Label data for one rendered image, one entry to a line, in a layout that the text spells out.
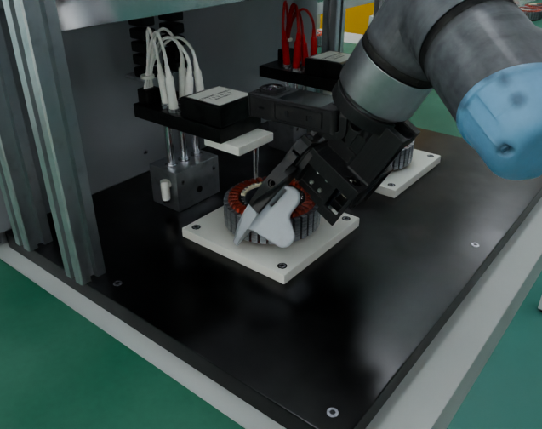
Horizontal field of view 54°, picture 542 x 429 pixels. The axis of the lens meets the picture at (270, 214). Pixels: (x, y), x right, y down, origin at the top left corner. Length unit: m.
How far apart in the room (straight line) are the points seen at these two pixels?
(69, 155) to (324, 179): 0.24
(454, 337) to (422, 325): 0.04
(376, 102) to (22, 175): 0.38
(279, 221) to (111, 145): 0.30
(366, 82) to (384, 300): 0.21
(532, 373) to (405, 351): 1.21
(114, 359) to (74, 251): 0.12
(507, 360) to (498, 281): 1.07
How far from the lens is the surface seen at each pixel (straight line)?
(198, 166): 0.68
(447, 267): 0.60
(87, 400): 0.49
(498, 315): 0.59
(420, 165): 0.80
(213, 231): 0.61
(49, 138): 0.51
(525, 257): 0.69
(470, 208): 0.73
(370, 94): 0.46
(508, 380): 1.64
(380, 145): 0.49
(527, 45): 0.38
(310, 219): 0.58
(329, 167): 0.50
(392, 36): 0.44
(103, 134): 0.74
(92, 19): 0.52
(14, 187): 0.62
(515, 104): 0.35
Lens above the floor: 1.10
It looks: 29 degrees down
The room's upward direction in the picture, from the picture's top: straight up
